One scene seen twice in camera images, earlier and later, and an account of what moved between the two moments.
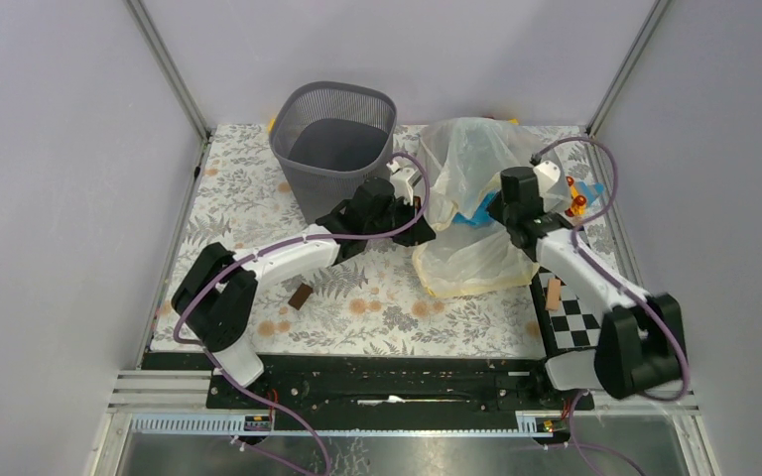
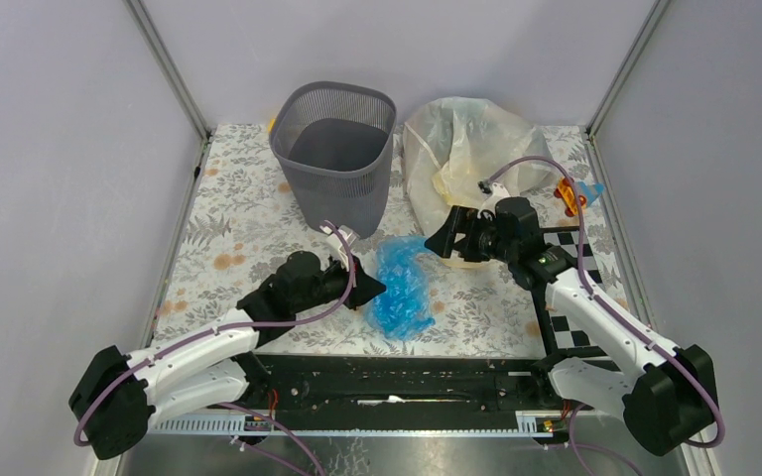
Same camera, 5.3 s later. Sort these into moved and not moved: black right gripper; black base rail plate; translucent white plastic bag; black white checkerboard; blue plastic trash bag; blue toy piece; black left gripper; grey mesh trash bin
Moved: translucent white plastic bag; black left gripper; black right gripper; blue plastic trash bag
Not moved: blue toy piece; black base rail plate; grey mesh trash bin; black white checkerboard
